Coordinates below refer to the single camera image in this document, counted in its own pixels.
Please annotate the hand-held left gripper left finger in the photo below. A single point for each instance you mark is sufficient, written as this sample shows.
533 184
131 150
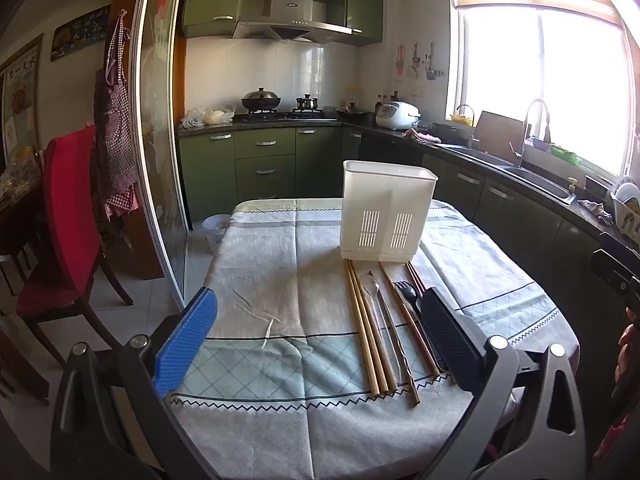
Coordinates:
187 340

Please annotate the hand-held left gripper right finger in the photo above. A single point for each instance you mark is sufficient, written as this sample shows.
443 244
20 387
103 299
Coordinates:
447 335

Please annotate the black plastic fork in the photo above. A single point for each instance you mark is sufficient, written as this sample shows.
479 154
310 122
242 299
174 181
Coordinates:
404 294

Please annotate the dark red chopstick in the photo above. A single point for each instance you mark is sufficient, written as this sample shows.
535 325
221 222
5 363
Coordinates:
417 270
412 272

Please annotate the brown wooden chopstick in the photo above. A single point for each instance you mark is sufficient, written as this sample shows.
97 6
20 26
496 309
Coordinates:
387 276
391 274

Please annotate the white plastic utensil holder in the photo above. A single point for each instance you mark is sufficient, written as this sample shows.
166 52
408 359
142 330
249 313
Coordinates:
385 195

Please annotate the hanging kitchen utensils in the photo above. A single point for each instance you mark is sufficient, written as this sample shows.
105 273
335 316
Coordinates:
430 67

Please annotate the person's right hand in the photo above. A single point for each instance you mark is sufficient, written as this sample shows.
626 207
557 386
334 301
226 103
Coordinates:
630 344

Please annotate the white dish rack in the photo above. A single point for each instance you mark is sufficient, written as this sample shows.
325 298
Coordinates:
627 210

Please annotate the grey rag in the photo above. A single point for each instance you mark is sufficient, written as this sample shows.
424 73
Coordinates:
595 210

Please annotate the dark small box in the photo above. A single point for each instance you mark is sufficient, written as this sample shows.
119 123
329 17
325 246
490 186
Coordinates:
596 187

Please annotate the brass tap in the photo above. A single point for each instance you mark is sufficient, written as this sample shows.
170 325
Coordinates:
571 185

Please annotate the white waste basket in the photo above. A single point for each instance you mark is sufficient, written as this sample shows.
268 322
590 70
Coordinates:
215 230

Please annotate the grey checked tablecloth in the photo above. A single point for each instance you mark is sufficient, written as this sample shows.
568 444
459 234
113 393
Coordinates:
280 270

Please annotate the green plastic container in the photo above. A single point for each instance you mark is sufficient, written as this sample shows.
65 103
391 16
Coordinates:
565 154

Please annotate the steel kitchen sink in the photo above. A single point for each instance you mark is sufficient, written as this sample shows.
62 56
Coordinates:
530 175

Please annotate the dark wooden chair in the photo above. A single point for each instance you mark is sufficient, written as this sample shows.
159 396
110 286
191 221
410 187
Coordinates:
20 360

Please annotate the red covered wooden chair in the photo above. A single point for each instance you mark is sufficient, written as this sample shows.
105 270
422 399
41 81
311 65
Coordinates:
65 220

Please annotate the steel kitchen faucet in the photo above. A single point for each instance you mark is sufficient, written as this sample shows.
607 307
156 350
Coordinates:
525 125

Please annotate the brown cutting board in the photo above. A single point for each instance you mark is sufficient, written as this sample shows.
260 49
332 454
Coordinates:
495 135

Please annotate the kitchen window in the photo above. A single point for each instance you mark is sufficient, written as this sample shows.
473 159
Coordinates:
575 85

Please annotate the green base cabinets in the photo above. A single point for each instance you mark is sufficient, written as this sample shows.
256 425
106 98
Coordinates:
265 155

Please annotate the pink cloth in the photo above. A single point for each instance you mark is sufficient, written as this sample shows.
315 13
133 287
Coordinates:
420 136

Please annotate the glass sliding door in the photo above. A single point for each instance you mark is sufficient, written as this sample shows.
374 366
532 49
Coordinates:
160 135

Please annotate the dark kitchen countertop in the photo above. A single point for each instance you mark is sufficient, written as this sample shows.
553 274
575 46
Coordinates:
220 129

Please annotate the yellow basket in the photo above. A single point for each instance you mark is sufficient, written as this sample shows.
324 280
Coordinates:
462 119

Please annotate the checked red apron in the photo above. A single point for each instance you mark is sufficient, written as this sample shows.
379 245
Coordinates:
115 135

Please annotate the white plastic bag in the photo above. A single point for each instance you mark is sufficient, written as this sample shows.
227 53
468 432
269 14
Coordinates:
192 119

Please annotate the yellowish plastic bag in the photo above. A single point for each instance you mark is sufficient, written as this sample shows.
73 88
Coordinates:
217 116

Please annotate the white rice cooker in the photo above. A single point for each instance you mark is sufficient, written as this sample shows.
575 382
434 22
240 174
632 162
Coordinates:
395 115

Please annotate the black gas stove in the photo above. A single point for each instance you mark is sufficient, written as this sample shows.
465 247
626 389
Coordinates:
285 116

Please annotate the dark frying pan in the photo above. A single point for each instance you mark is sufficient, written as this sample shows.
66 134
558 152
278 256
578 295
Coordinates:
352 110

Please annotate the black wok with lid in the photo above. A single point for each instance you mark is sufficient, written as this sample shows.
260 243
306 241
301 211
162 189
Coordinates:
261 100

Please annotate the steel range hood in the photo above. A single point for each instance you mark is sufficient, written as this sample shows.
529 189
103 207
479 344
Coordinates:
290 30

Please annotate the white wall socket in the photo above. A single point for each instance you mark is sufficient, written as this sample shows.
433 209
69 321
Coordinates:
418 92

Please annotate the wall sticker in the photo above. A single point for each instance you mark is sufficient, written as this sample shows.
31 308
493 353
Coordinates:
400 62

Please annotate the framed wall picture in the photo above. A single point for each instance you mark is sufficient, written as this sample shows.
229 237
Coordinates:
22 100

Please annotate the dark wall poster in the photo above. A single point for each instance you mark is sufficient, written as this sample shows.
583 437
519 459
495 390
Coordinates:
80 30

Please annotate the green wall cabinets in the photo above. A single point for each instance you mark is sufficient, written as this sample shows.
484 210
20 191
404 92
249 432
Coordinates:
210 5

